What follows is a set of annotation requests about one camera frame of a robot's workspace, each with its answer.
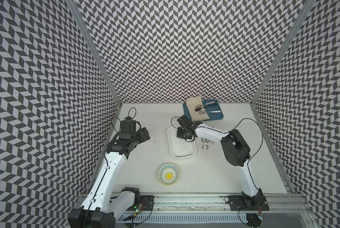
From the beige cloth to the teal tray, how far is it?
2cm

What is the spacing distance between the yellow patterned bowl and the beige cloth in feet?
1.29

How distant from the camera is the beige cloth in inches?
43.1

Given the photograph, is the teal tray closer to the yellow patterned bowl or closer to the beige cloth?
the beige cloth

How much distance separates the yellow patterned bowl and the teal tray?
15.8 inches

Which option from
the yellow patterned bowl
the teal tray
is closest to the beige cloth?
the teal tray

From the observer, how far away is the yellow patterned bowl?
794 mm

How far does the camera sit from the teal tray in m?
1.11
